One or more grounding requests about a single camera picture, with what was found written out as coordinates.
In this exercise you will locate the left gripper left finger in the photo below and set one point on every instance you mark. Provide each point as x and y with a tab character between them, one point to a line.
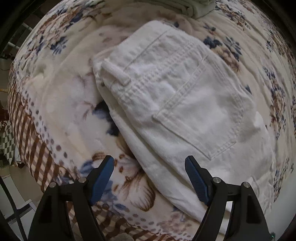
51	220

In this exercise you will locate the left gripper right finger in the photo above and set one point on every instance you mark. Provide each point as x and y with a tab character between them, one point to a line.
247	221

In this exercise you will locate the white pants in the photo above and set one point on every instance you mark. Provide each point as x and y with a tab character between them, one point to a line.
171	97

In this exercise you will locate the checkered black white cloth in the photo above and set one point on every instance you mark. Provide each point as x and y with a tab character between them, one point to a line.
9	143

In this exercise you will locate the pale green folded clothes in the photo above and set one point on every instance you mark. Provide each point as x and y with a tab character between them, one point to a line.
192	9

